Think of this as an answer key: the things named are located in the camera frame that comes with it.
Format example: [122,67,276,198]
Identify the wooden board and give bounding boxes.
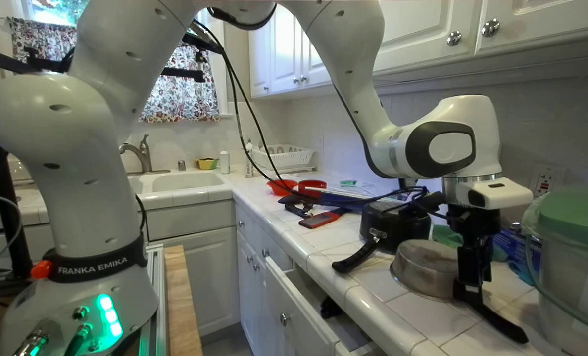
[162,243,205,356]

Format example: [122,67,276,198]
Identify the white soap dispenser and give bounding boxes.
[243,139,257,178]

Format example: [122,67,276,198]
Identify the open white drawer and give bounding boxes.
[259,253,387,356]

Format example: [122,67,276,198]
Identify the white lower cabinet door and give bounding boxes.
[152,226,239,336]

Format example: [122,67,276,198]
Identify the white cabinet door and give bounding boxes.
[300,18,334,91]
[474,0,588,55]
[152,226,239,336]
[247,4,308,99]
[370,0,482,75]

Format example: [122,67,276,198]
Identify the black camera boom bar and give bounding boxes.
[0,32,225,85]

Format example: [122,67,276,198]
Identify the black hand tool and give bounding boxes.
[276,194,318,220]

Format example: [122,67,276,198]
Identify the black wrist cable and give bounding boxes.
[189,18,407,204]

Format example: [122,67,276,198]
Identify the white wall outlet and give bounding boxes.
[528,168,566,200]

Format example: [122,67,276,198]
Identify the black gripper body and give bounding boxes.
[447,204,502,263]

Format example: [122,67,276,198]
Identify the white kitchen sink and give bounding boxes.
[128,168,231,196]

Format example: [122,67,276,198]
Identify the white dish rack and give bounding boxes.
[251,144,318,174]

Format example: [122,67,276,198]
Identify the clear container with green lid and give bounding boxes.
[518,184,588,338]

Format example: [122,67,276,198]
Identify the blue cardboard box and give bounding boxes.
[492,226,546,287]

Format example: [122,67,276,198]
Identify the small white bottle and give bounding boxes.
[215,148,231,176]

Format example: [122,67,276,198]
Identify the metal sink faucet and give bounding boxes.
[118,133,156,176]

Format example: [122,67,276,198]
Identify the silver pot with black handle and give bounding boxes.
[389,237,530,346]

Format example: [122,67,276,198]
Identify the floral window curtain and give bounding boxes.
[3,16,221,125]

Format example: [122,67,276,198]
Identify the green cloth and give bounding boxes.
[429,224,463,251]

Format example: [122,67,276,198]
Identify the black pot with long handle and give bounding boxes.
[330,196,435,277]

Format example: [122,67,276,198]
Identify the black base cable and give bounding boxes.
[132,194,154,243]

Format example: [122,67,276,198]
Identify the red and black tool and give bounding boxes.
[298,206,344,231]

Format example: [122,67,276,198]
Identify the white upper cabinet door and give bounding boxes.
[370,0,482,75]
[300,18,334,91]
[247,4,308,99]
[474,0,588,55]

